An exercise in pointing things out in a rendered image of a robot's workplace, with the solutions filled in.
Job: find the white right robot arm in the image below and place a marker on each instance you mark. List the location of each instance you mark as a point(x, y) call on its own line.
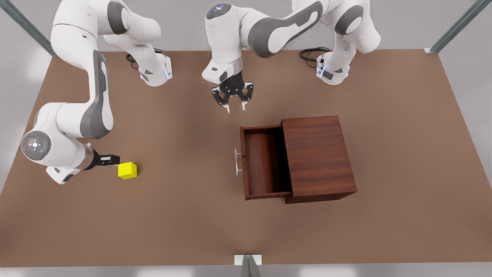
point(96, 100)

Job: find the silver frame post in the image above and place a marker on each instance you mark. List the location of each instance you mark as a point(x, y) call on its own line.
point(457, 27)
point(27, 26)
point(249, 265)

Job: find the dark wooden cabinet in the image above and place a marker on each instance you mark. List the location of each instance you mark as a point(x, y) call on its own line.
point(319, 157)

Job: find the yellow cube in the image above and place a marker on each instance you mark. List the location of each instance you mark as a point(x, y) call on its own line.
point(127, 171)

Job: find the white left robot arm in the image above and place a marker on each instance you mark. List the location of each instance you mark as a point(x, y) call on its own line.
point(230, 34)

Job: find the dark wooden drawer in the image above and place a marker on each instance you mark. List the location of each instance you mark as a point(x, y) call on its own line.
point(261, 165)

